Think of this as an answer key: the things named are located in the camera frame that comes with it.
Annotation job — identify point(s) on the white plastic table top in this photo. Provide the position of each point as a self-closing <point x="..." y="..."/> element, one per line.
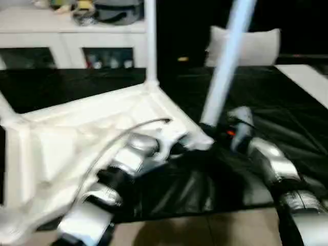
<point x="64" y="128"/>

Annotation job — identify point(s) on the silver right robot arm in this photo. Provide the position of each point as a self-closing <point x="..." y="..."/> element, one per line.
<point x="282" y="164"/>

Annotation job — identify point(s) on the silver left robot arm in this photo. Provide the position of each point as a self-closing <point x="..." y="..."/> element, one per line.
<point x="128" y="160"/>

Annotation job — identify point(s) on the black work mat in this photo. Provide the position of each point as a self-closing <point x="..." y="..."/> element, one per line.
<point x="269" y="89"/>

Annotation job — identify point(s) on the white flat board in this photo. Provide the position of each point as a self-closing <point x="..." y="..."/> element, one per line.
<point x="307" y="79"/>

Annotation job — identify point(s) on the black cabinet with yellow label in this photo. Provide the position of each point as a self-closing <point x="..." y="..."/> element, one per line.
<point x="184" y="30"/>

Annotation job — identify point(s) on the grey helmet on cabinet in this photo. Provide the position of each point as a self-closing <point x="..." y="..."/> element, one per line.
<point x="115" y="14"/>

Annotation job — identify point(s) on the dark clutter on cabinet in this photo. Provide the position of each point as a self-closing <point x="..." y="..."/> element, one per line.
<point x="83" y="18"/>

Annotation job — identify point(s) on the small yellow box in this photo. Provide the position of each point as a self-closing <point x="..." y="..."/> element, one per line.
<point x="84" y="3"/>

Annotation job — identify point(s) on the cream toy figure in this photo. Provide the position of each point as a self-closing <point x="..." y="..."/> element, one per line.
<point x="62" y="9"/>

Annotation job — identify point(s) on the white glass-door cabinet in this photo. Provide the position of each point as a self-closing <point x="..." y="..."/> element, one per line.
<point x="38" y="25"/>

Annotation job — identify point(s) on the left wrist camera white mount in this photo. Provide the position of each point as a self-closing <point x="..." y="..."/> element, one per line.
<point x="169" y="135"/>

